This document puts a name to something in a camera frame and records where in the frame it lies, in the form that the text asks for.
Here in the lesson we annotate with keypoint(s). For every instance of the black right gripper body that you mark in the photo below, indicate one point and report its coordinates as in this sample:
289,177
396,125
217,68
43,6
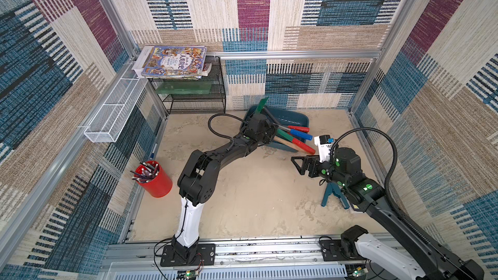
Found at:
312,165

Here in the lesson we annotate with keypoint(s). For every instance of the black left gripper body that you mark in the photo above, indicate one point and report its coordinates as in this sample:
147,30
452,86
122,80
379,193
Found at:
268,135

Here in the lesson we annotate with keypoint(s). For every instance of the green red handled hoe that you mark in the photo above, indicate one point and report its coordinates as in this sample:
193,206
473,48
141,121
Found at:
284,135

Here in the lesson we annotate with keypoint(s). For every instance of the teal plastic storage box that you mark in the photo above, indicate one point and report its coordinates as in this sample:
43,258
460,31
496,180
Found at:
287,118

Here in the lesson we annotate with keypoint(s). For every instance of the chrome blue handled hoe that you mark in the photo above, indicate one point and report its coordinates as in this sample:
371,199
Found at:
302,135

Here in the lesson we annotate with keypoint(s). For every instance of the grey hoe red grip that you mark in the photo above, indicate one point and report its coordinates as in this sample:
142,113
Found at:
300,129
274,119

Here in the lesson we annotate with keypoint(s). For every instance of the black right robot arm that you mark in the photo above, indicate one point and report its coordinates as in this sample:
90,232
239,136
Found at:
426,259

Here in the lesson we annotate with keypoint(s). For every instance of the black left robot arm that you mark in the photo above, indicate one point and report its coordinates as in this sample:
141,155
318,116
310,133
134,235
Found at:
198,179

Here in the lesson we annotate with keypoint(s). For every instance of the teal plastic clamp tool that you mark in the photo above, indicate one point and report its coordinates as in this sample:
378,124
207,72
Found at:
335,190

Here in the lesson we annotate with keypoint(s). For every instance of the green board on shelf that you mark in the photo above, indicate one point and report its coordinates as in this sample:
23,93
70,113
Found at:
184,88

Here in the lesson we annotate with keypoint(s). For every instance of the colourful picture book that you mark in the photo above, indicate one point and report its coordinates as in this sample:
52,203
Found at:
172,62

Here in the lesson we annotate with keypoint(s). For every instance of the red pen cup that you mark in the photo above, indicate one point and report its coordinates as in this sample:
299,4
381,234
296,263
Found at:
150,176

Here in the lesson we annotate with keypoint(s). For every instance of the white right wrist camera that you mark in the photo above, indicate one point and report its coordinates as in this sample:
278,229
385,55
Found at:
324,144

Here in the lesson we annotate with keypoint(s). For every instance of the black wire shelf rack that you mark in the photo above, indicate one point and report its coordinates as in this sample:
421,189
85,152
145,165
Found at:
206,95

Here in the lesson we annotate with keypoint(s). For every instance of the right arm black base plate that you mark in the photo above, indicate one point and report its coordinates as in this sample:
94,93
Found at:
338,250

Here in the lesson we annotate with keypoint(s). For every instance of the white wire mesh basket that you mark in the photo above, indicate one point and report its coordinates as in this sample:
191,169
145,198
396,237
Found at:
110,119

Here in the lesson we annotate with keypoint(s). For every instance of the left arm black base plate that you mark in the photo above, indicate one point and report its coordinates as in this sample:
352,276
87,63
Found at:
180,256

